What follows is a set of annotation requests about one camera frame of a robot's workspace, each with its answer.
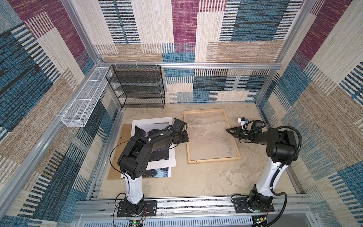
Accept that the colour landscape photo underneath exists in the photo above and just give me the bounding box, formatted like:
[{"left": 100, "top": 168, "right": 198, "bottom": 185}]
[{"left": 120, "top": 166, "right": 172, "bottom": 179}]

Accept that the aluminium front rail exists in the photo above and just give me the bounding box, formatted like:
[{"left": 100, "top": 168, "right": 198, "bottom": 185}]
[{"left": 71, "top": 194, "right": 323, "bottom": 227}]

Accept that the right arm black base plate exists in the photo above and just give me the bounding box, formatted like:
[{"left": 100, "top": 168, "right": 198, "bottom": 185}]
[{"left": 232, "top": 196, "right": 275, "bottom": 213}]

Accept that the black wire mesh shelf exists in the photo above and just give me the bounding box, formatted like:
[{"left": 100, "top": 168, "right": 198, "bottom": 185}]
[{"left": 105, "top": 65, "right": 166, "bottom": 108}]

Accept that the black white landscape photo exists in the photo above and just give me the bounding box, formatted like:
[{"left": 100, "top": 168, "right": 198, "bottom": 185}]
[{"left": 131, "top": 117, "right": 176, "bottom": 170}]

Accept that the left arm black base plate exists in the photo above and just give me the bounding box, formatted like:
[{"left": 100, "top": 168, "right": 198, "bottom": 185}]
[{"left": 116, "top": 200, "right": 157, "bottom": 218}]

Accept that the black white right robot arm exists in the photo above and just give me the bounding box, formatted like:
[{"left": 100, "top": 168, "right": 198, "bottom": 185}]
[{"left": 226, "top": 121, "right": 302, "bottom": 212}]

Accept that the brown hardboard backing panel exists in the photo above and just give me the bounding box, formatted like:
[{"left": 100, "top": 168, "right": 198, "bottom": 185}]
[{"left": 107, "top": 124, "right": 133, "bottom": 180}]

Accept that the light wooden picture frame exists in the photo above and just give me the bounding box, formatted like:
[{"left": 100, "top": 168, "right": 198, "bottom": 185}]
[{"left": 182, "top": 108, "right": 242, "bottom": 164}]

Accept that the white wire mesh basket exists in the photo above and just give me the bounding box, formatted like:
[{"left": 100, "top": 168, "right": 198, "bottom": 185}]
[{"left": 61, "top": 67, "right": 109, "bottom": 127}]

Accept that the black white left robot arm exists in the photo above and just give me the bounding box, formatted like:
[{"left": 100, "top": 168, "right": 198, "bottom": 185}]
[{"left": 117, "top": 128, "right": 189, "bottom": 214}]

